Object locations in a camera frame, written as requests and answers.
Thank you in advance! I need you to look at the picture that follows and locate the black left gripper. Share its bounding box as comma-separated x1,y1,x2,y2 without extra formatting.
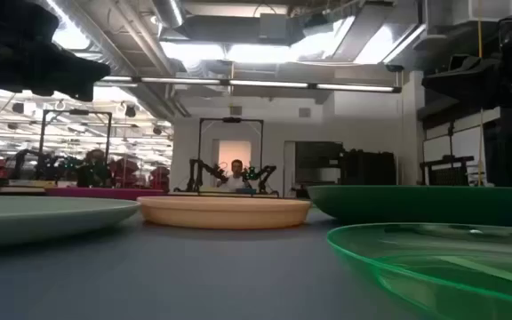
0,0,111,102

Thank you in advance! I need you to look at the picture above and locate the magenta plastic plate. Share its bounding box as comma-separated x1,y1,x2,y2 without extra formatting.
44,187,168,201

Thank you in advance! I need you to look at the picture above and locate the dark green plastic plate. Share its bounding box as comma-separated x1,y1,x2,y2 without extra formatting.
308,185,512,228

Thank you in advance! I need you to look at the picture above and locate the transparent green plastic plate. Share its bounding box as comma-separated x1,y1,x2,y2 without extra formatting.
326,222,512,320

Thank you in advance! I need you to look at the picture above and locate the peach plastic plate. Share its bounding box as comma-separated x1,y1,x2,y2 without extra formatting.
137,196,313,230

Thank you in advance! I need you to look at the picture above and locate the black pegboard cart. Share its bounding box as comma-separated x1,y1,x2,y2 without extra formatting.
419,155,476,187

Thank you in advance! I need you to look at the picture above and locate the black cabinet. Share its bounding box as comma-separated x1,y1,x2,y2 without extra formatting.
339,149,398,199

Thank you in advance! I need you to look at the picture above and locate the pale grey plastic plate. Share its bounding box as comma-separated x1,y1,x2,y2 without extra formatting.
0,196,141,248

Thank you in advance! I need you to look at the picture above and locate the long ceiling light bar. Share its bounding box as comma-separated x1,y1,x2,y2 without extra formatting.
98,75,403,94

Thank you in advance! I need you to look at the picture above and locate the person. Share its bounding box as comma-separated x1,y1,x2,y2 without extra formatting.
213,159,253,193

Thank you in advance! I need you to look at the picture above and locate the grey ceiling unit box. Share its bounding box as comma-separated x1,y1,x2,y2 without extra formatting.
259,12,289,40

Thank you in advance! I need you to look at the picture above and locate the blue table mat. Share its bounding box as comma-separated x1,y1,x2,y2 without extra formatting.
0,207,512,320

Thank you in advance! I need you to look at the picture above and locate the black background station frame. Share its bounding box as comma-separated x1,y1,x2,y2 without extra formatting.
196,116,266,196
37,108,113,179

